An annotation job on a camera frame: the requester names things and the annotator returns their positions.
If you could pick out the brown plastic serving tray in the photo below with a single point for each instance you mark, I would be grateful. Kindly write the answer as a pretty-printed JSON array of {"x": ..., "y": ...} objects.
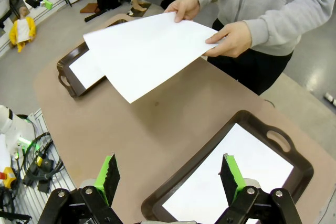
[
  {"x": 71, "y": 58},
  {"x": 199, "y": 155}
]

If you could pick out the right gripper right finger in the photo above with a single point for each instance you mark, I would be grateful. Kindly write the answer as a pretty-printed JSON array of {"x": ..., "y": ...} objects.
[{"x": 231, "y": 176}]

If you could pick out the person's right hand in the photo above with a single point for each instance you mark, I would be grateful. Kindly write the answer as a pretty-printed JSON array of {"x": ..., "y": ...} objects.
[{"x": 186, "y": 7}]

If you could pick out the doll in yellow jacket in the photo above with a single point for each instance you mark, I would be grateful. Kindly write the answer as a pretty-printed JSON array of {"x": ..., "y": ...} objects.
[{"x": 22, "y": 28}]

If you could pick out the brown cushion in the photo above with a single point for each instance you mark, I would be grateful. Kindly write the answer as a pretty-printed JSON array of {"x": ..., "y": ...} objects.
[{"x": 89, "y": 8}]

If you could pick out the person's left hand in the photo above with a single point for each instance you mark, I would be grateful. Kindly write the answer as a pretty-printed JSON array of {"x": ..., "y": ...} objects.
[{"x": 233, "y": 40}]

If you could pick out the grey sleeved left forearm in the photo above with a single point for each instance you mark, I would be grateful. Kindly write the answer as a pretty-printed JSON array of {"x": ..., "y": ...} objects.
[{"x": 270, "y": 35}]

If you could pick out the white A4 paper sheet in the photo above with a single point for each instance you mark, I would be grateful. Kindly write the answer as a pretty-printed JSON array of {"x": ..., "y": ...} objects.
[
  {"x": 147, "y": 56},
  {"x": 86, "y": 72},
  {"x": 194, "y": 195}
]

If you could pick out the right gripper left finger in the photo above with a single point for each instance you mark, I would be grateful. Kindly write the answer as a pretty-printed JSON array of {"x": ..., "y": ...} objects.
[{"x": 109, "y": 179}]

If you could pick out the yellow emergency stop button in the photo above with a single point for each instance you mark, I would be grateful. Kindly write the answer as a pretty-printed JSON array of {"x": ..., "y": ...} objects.
[{"x": 8, "y": 178}]

